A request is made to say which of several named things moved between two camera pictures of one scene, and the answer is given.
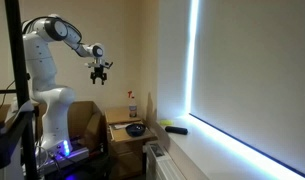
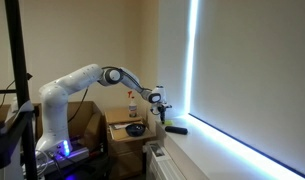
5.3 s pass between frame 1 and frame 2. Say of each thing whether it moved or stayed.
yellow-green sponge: stayed
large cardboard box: stayed
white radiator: stayed
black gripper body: moved
